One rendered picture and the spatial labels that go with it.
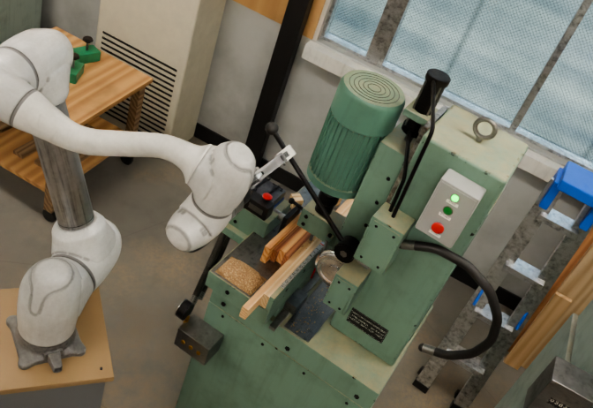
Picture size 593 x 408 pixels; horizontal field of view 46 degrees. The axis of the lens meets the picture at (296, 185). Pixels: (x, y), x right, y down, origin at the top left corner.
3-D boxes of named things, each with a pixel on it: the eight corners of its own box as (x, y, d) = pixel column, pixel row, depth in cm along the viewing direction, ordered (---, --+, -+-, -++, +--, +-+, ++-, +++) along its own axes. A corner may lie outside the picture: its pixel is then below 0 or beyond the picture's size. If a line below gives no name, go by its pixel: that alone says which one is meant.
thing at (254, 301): (345, 205, 236) (349, 196, 234) (350, 207, 236) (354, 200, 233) (238, 315, 187) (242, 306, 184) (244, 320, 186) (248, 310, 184)
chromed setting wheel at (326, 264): (312, 268, 200) (326, 238, 192) (349, 292, 197) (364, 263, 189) (307, 275, 198) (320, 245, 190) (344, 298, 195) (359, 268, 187)
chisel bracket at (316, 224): (305, 217, 212) (313, 197, 207) (344, 241, 209) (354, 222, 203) (293, 229, 207) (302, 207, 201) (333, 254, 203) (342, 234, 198)
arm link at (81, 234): (51, 294, 203) (89, 249, 221) (100, 303, 199) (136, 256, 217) (-28, 45, 161) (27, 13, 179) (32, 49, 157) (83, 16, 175)
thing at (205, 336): (188, 328, 224) (192, 313, 219) (219, 350, 221) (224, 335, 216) (171, 343, 217) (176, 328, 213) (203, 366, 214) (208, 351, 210)
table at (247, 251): (283, 177, 247) (288, 165, 244) (356, 222, 240) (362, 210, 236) (177, 267, 202) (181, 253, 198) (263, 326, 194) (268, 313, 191)
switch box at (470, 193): (423, 215, 173) (449, 167, 163) (458, 237, 170) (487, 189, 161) (413, 228, 168) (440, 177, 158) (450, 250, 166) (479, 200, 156)
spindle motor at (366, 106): (324, 151, 204) (360, 61, 185) (375, 181, 200) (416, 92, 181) (295, 176, 191) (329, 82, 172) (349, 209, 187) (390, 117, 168)
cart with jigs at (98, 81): (49, 113, 370) (57, 4, 331) (138, 163, 360) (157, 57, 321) (-50, 170, 320) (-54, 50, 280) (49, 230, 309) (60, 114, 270)
